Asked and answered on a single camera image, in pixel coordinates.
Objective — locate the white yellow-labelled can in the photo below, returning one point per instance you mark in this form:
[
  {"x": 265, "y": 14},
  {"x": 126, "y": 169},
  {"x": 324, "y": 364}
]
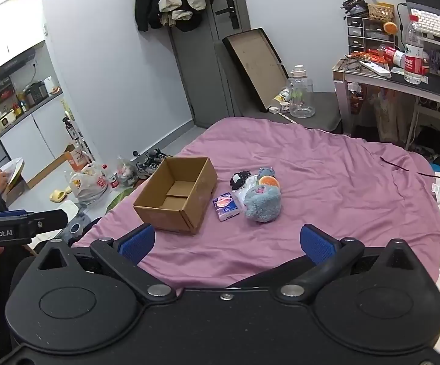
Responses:
[{"x": 280, "y": 97}]

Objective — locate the black spray bottle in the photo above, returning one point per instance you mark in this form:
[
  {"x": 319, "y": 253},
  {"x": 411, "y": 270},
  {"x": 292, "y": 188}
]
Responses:
[{"x": 69, "y": 127}]

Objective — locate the white lower kitchen cabinet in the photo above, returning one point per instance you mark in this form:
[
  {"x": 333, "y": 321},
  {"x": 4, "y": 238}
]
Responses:
[{"x": 34, "y": 140}]

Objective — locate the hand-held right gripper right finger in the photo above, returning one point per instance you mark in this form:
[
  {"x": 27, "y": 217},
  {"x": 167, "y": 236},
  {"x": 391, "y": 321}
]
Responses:
[{"x": 317, "y": 243}]

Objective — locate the clear large water jug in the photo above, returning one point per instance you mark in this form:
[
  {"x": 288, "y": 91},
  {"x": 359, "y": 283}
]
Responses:
[{"x": 301, "y": 97}]

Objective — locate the pink bed sheet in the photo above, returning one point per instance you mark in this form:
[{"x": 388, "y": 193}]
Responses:
[{"x": 318, "y": 182}]

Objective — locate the clear plastic bag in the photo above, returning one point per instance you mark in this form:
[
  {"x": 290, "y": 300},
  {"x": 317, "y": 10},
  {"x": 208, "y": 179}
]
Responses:
[{"x": 244, "y": 194}]

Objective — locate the rice cooker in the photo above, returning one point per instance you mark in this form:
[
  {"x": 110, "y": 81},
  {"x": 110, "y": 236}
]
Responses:
[{"x": 35, "y": 94}]

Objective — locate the white red-printed plastic bag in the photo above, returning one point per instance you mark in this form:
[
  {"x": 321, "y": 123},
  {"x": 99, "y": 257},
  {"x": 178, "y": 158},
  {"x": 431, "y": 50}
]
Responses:
[{"x": 87, "y": 186}]

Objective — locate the printed orange cardboard box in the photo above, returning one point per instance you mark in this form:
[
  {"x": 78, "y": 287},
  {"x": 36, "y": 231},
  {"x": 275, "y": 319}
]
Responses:
[{"x": 76, "y": 159}]

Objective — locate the black-edged cardboard lid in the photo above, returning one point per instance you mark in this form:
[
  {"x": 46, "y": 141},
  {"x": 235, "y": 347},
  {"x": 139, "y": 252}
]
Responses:
[{"x": 256, "y": 64}]

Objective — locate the black white stitched cloth toy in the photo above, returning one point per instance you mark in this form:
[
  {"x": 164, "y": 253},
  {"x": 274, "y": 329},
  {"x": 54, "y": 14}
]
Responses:
[{"x": 239, "y": 179}]

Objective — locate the grey door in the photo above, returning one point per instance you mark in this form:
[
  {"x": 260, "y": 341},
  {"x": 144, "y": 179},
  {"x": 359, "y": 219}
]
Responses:
[{"x": 204, "y": 76}]

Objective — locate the black hanging jacket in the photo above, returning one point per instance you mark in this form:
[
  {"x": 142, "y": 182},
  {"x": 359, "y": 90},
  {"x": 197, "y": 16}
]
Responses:
[{"x": 146, "y": 3}]

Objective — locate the wicker basket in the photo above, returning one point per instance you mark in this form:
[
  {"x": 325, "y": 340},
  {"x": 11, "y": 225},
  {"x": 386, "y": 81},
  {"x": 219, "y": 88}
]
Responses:
[{"x": 381, "y": 12}]

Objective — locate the grey round-logo slipper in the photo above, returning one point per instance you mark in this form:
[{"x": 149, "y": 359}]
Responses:
[{"x": 75, "y": 228}]

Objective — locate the orange fruit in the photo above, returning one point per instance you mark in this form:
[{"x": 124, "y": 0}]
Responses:
[{"x": 390, "y": 27}]

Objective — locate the lying plastic bottle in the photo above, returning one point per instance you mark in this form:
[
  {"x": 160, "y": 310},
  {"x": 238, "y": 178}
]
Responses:
[{"x": 393, "y": 55}]

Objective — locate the small red-labelled bottle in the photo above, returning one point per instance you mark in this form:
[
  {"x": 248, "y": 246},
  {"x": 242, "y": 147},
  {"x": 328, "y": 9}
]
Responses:
[{"x": 110, "y": 178}]

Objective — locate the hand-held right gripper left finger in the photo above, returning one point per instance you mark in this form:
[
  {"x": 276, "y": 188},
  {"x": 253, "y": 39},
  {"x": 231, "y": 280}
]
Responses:
[{"x": 138, "y": 241}]

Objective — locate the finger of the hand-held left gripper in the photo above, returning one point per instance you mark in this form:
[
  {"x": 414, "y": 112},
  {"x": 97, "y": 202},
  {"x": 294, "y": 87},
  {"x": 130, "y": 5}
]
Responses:
[{"x": 51, "y": 218}]

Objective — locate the grey bench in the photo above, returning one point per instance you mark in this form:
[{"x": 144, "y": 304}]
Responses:
[{"x": 324, "y": 108}]

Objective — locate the grey drawer organizer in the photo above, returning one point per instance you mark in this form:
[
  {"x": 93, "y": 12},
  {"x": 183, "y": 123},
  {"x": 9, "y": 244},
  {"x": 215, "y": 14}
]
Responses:
[{"x": 368, "y": 36}]

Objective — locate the white yellow-rimmed bowl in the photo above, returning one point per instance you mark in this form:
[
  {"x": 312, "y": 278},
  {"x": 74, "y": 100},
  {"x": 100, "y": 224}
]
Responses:
[{"x": 15, "y": 169}]

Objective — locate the brown cardboard box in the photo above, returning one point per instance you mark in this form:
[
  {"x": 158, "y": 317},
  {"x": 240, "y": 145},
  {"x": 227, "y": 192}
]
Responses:
[{"x": 167, "y": 213}]

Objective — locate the red-labelled water bottle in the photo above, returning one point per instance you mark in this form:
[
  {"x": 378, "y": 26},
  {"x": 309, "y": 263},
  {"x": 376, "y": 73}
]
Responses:
[{"x": 413, "y": 53}]

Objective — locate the green patterned mat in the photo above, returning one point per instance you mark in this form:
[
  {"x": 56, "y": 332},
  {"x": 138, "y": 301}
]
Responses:
[{"x": 121, "y": 199}]

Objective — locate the grey sneakers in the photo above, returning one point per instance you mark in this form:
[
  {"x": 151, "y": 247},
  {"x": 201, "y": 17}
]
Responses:
[{"x": 149, "y": 163}]

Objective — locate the clear trash bag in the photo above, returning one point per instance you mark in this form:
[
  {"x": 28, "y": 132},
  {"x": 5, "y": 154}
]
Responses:
[{"x": 125, "y": 173}]

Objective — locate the white keyboard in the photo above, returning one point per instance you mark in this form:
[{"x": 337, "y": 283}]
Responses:
[{"x": 438, "y": 22}]

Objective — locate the grey-blue plush toy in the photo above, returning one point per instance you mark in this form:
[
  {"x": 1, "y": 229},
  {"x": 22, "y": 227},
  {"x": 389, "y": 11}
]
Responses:
[{"x": 263, "y": 205}]

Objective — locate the white desk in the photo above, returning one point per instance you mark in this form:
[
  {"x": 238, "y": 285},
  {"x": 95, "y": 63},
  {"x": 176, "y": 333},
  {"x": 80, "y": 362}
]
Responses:
[{"x": 413, "y": 83}]

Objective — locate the yellow slipper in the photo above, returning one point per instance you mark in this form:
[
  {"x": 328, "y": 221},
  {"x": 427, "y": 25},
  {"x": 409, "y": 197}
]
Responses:
[{"x": 57, "y": 196}]

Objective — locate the purple tissue pack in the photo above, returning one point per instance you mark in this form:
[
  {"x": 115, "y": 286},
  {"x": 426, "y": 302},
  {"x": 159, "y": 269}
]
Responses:
[{"x": 225, "y": 206}]

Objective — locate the small orange-faced plush toy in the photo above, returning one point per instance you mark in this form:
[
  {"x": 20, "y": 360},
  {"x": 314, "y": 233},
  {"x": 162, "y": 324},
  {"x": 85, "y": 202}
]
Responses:
[{"x": 268, "y": 179}]

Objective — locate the white charger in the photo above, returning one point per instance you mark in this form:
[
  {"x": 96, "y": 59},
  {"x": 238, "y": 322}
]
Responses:
[{"x": 273, "y": 110}]

